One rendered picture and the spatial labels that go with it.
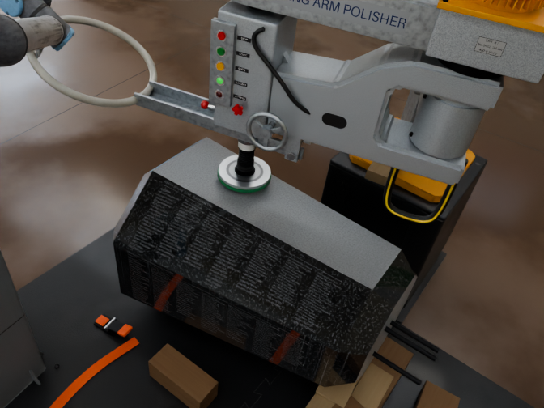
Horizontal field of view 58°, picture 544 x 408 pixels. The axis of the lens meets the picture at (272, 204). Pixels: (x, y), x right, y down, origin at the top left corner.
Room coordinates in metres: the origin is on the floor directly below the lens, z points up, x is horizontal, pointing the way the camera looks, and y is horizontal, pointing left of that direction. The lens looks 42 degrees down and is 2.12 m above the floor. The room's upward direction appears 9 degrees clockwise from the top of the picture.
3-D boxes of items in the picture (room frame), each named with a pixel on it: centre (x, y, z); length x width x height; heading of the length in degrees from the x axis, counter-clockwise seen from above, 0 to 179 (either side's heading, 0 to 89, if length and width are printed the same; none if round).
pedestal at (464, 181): (2.03, -0.65, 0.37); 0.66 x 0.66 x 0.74; 59
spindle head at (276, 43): (1.54, 0.05, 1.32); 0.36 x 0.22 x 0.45; 75
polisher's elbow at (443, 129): (1.39, -0.51, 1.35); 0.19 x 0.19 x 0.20
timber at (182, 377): (1.06, 0.27, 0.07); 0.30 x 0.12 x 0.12; 60
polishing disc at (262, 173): (1.56, 0.13, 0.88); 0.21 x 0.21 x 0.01
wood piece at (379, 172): (1.84, -0.48, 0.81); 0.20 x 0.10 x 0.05; 157
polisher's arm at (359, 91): (1.45, -0.25, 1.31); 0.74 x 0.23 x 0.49; 75
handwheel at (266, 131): (1.42, 0.04, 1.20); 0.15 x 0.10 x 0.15; 75
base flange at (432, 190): (2.03, -0.65, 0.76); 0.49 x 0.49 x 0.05; 59
